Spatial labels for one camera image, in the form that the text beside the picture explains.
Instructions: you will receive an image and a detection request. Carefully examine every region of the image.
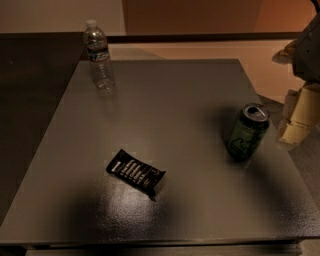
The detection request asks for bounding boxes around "tan taped gripper finger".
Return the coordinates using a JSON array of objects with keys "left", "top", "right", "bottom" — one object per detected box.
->
[
  {"left": 278, "top": 82, "right": 320, "bottom": 146},
  {"left": 272, "top": 40, "right": 296, "bottom": 64}
]

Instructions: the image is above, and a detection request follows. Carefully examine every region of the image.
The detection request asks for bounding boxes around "green soda can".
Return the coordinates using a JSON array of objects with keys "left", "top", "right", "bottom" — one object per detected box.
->
[{"left": 227, "top": 103, "right": 270, "bottom": 162}]

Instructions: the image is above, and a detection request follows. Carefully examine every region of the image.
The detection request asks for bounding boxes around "clear plastic water bottle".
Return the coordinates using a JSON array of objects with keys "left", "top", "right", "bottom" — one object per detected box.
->
[{"left": 83, "top": 19, "right": 115, "bottom": 91}]

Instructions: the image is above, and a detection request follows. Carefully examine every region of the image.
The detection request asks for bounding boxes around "black snack wrapper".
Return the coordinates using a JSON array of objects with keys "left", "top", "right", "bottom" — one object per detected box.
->
[{"left": 106, "top": 149, "right": 165, "bottom": 196}]

